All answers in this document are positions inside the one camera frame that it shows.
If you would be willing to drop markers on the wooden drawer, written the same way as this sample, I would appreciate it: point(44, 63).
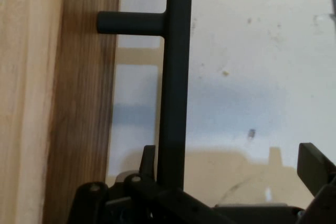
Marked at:
point(52, 77)

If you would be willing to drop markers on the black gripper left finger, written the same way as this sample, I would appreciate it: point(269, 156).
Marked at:
point(148, 161)

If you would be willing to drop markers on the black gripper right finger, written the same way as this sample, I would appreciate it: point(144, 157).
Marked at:
point(315, 166)

